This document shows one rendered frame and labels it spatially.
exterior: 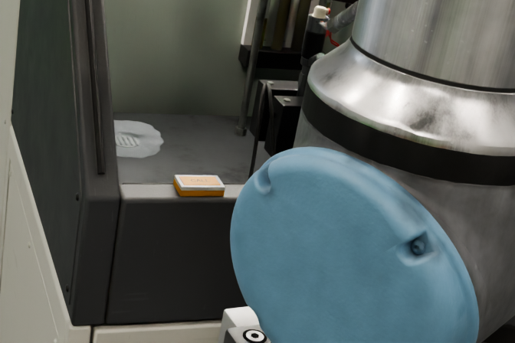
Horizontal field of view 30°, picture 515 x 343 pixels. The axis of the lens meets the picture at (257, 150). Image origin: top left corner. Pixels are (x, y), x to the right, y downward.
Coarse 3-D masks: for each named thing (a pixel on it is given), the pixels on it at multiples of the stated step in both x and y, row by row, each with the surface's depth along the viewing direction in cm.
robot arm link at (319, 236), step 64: (384, 0) 39; (448, 0) 37; (512, 0) 37; (320, 64) 42; (384, 64) 39; (448, 64) 38; (512, 64) 38; (320, 128) 40; (384, 128) 38; (448, 128) 37; (512, 128) 38; (256, 192) 41; (320, 192) 39; (384, 192) 37; (448, 192) 38; (512, 192) 39; (256, 256) 42; (320, 256) 40; (384, 256) 38; (448, 256) 38; (512, 256) 41; (320, 320) 41; (384, 320) 39; (448, 320) 38
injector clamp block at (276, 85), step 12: (276, 84) 135; (288, 84) 136; (276, 96) 130; (288, 96) 131; (300, 96) 132; (264, 108) 134; (276, 108) 129; (288, 108) 128; (300, 108) 128; (252, 120) 137; (264, 120) 134; (276, 120) 129; (288, 120) 128; (252, 132) 137; (264, 132) 135; (276, 132) 129; (288, 132) 129; (264, 144) 133; (276, 144) 129; (288, 144) 130
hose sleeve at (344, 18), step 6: (354, 6) 117; (342, 12) 121; (348, 12) 119; (354, 12) 118; (336, 18) 122; (342, 18) 120; (348, 18) 119; (354, 18) 119; (336, 24) 122; (342, 24) 121; (348, 24) 122
